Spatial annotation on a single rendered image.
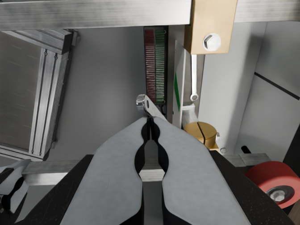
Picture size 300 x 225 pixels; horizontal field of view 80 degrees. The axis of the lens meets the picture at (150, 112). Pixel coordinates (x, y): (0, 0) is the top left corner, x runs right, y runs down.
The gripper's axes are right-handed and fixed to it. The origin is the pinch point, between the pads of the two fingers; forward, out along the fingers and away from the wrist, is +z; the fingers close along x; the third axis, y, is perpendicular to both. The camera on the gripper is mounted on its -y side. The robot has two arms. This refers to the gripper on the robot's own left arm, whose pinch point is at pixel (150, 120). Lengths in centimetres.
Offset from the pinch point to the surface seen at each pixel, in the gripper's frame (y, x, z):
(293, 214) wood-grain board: 28.1, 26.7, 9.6
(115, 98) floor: 43, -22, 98
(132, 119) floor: 59, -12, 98
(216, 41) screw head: -3.2, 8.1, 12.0
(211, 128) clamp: 10.0, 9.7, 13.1
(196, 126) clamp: 10.0, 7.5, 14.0
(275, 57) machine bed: 3.2, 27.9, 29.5
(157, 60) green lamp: 2.3, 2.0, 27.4
